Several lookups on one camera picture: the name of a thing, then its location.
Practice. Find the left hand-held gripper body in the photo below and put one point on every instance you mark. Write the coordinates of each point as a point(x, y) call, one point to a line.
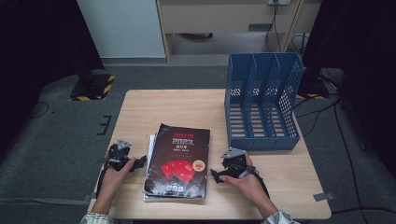
point(120, 155)

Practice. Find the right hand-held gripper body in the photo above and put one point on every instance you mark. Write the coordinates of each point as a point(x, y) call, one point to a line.
point(233, 161)

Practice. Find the blue plastic file rack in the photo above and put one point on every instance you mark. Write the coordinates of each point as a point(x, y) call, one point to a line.
point(264, 144)

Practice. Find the black magazine with red cards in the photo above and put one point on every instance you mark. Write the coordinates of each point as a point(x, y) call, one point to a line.
point(177, 161)

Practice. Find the person's right hand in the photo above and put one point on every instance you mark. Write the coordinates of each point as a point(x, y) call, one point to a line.
point(246, 186)

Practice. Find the person's left hand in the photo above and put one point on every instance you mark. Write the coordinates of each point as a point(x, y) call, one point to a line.
point(113, 183)

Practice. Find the black tape mark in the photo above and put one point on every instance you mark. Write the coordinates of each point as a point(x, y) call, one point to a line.
point(106, 124)

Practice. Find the grey tape piece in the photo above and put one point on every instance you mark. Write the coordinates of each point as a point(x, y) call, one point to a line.
point(323, 196)
point(88, 197)

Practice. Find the black yellow striped stand base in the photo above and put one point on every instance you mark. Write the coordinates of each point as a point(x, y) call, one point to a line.
point(313, 90)
point(93, 88)

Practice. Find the white panel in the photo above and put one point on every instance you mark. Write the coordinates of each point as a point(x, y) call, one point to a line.
point(124, 28)

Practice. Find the light wooden cabinet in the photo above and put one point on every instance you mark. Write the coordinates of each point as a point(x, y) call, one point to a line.
point(218, 18)

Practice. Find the white power strip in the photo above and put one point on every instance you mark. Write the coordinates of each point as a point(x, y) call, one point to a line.
point(278, 2)

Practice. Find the dark curtain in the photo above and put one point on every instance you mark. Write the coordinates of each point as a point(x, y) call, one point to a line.
point(364, 46)

